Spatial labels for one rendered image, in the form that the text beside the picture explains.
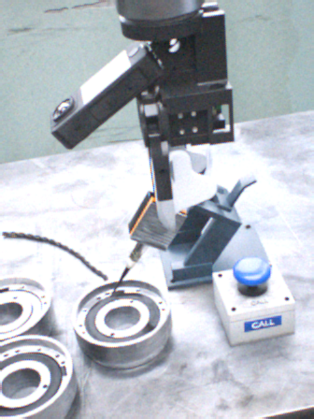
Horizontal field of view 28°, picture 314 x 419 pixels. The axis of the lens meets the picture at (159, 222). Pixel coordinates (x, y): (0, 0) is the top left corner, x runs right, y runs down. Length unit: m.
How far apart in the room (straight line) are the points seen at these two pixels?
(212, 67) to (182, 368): 0.30
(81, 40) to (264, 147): 1.28
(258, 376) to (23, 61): 1.73
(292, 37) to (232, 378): 1.83
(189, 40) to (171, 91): 0.04
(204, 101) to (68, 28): 1.66
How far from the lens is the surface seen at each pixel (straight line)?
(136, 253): 0.66
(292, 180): 0.93
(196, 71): 0.56
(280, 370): 0.65
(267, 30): 2.32
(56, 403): 0.60
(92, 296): 0.70
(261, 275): 0.64
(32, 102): 2.27
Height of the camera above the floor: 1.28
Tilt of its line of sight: 34 degrees down
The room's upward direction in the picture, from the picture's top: 7 degrees counter-clockwise
